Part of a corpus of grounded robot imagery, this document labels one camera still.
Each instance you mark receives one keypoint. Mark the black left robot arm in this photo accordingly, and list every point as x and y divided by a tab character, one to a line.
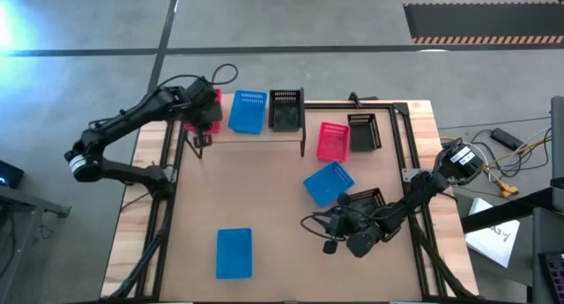
132	110

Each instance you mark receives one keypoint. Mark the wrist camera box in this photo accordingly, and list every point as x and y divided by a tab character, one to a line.
215	112
336	224

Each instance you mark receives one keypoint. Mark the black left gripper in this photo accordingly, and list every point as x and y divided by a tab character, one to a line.
200	94

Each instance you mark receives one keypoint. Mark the black clamp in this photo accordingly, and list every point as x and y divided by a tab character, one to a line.
354	98

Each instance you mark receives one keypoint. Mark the black desk frame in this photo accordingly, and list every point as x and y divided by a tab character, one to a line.
506	211

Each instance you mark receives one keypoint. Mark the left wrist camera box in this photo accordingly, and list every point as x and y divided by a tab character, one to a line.
215	112

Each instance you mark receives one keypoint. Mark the black table frame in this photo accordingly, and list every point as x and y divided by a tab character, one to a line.
379	105

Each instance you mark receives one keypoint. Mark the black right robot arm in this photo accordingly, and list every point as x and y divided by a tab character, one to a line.
423	187

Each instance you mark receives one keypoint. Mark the grey cabinet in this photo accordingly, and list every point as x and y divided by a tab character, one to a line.
558	136

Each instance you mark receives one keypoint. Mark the blue plastic basket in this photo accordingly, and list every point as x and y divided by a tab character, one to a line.
233	255
247	114
328	185

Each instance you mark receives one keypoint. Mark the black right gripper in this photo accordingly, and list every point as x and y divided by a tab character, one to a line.
365	229

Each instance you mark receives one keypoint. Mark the white paper sheet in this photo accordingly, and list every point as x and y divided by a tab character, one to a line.
493	238

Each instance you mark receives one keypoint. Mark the black device blue light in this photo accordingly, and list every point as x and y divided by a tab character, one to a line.
11	174

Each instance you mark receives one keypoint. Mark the hazard striped floor mat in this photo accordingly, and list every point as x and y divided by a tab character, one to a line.
480	22

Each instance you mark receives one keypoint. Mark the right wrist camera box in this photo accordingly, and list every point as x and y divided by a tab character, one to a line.
336	224

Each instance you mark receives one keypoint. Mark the grey metal stand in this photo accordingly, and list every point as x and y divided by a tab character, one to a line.
26	202

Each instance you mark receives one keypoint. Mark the black power strip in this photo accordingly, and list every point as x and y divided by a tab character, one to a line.
506	138

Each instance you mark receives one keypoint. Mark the grey metal bracket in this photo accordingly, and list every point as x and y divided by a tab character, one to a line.
410	174

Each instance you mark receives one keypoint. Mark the red plastic basket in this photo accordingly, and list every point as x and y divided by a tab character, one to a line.
332	143
216	128

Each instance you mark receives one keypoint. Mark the black keyboard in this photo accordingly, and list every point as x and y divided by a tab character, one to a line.
554	277

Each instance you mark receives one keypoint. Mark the black plastic basket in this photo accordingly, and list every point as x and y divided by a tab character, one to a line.
372	196
285	116
365	136

